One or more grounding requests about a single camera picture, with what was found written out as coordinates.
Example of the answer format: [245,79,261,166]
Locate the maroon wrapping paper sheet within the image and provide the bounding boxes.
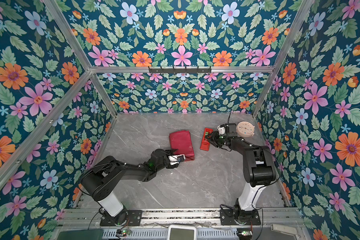
[169,130,195,162]

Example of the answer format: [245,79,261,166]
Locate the black hook rail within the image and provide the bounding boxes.
[148,67,212,74]

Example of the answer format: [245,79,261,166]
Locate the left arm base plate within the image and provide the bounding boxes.
[100,209,143,227]

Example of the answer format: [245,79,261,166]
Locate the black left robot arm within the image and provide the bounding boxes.
[80,149,186,226]

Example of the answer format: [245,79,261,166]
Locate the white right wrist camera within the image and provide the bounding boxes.
[218,125,227,135]

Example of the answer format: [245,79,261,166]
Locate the white power strip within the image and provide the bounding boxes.
[271,224,298,236]

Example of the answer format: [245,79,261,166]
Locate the white screen device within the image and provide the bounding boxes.
[167,225,197,240]

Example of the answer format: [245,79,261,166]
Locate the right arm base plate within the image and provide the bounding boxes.
[220,207,262,226]

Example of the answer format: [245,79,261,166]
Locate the red tape dispenser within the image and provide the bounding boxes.
[200,128,213,151]

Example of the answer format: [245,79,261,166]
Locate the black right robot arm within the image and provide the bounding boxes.
[205,121,277,225]

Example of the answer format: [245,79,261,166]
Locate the dark green pad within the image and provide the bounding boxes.
[57,229,104,240]

